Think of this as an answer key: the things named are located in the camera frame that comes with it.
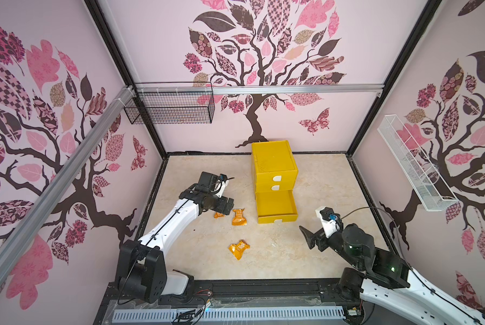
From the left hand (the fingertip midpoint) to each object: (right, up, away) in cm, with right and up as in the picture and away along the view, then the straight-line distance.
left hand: (221, 205), depth 85 cm
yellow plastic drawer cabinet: (+23, +22, +5) cm, 32 cm away
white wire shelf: (+79, +6, -13) cm, 80 cm away
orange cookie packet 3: (+7, -18, -2) cm, 20 cm away
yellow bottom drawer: (+26, -2, +10) cm, 28 cm away
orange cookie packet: (-3, -6, +8) cm, 10 cm away
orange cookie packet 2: (+7, -7, +7) cm, 13 cm away
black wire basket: (-48, +61, +57) cm, 96 cm away
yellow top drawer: (+26, +12, 0) cm, 28 cm away
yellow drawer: (+24, +8, +5) cm, 26 cm away
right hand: (+34, -3, -15) cm, 38 cm away
